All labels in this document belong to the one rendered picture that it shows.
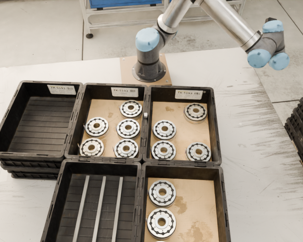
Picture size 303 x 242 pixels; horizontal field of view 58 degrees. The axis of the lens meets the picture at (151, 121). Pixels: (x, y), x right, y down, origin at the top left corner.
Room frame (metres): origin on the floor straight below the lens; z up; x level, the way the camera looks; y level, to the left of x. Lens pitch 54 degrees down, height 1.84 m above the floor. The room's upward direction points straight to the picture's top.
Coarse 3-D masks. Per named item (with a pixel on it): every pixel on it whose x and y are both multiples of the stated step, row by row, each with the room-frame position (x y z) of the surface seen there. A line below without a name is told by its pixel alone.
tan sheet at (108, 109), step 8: (96, 104) 0.84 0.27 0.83; (104, 104) 0.84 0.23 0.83; (112, 104) 0.84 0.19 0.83; (120, 104) 0.84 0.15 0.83; (96, 112) 0.79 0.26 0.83; (104, 112) 0.79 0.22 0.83; (112, 112) 0.79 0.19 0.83; (88, 120) 0.75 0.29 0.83; (112, 120) 0.75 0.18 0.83; (120, 120) 0.75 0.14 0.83; (136, 120) 0.75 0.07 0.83; (112, 128) 0.70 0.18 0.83; (112, 136) 0.66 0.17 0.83; (104, 144) 0.62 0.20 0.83; (112, 144) 0.62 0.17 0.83; (112, 152) 0.58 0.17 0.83
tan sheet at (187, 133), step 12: (156, 108) 0.82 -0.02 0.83; (168, 108) 0.82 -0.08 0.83; (180, 108) 0.82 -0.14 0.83; (156, 120) 0.75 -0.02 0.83; (168, 120) 0.75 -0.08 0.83; (180, 120) 0.75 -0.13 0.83; (180, 132) 0.68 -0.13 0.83; (192, 132) 0.68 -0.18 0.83; (204, 132) 0.68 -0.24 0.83; (180, 144) 0.62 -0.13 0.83; (180, 156) 0.56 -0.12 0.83
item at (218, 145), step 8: (176, 88) 0.86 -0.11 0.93; (184, 88) 0.86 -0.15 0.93; (192, 88) 0.86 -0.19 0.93; (200, 88) 0.86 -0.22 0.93; (208, 88) 0.86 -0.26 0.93; (216, 120) 0.67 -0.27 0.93; (216, 128) 0.63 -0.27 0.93; (144, 136) 0.59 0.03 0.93; (216, 136) 0.59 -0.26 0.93; (144, 144) 0.56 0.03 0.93; (216, 144) 0.56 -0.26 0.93; (144, 152) 0.52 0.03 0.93; (144, 160) 0.49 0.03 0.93; (152, 160) 0.49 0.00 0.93; (168, 160) 0.49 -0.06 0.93; (176, 160) 0.49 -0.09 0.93; (184, 160) 0.49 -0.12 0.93; (192, 160) 0.49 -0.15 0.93
